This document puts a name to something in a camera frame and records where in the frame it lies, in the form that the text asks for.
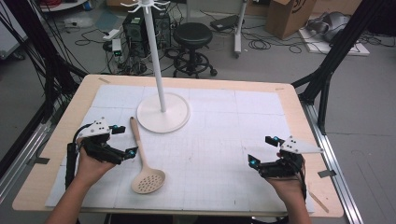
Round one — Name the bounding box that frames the black metal frame strut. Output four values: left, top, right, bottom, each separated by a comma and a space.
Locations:
291, 0, 389, 135
0, 0, 89, 125

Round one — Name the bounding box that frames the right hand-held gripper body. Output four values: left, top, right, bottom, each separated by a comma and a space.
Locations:
258, 134, 325, 179

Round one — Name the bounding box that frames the person's right hand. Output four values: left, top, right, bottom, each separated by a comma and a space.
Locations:
266, 169, 308, 206

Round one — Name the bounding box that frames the cardboard box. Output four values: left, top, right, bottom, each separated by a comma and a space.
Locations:
264, 0, 319, 41

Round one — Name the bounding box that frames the white round table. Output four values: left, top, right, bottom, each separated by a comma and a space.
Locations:
38, 0, 89, 14

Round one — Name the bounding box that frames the white adapter box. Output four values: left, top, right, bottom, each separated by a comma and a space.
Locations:
110, 38, 123, 57

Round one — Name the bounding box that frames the aluminium rail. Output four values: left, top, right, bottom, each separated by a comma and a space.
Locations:
0, 102, 64, 204
300, 101, 364, 224

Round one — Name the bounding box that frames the thin wooden stick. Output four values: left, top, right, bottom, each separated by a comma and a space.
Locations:
307, 189, 331, 215

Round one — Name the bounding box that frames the white hook stand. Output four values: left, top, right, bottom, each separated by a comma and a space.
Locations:
120, 0, 191, 134

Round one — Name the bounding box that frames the black flat laptop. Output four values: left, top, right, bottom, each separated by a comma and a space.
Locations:
209, 14, 240, 33

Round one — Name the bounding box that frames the white power strip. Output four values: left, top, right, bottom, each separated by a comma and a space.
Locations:
102, 28, 121, 41

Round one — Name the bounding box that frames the black tape strip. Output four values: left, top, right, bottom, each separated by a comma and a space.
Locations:
26, 157, 51, 166
317, 169, 337, 179

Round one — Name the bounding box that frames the white flat board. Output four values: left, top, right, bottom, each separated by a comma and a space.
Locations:
298, 27, 371, 57

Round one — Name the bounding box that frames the grey rounded device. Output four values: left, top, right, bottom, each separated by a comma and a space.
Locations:
305, 11, 352, 43

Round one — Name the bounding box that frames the white cabinet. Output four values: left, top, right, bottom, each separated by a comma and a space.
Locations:
0, 0, 29, 61

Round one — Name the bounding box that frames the white floor stand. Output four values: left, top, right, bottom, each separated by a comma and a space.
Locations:
233, 0, 249, 60

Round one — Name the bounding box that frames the wooden slotted spoon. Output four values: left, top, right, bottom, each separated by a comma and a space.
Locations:
129, 116, 166, 195

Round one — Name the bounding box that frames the person's left hand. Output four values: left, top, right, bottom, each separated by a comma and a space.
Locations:
75, 138, 117, 189

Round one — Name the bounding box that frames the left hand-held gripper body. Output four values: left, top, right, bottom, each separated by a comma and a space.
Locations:
77, 117, 127, 165

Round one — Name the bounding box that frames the white grid mat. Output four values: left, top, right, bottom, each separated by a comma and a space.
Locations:
45, 84, 316, 215

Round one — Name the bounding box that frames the black round stool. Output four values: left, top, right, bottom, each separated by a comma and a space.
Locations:
172, 21, 219, 79

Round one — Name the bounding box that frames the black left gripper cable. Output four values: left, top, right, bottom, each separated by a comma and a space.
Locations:
64, 123, 93, 190

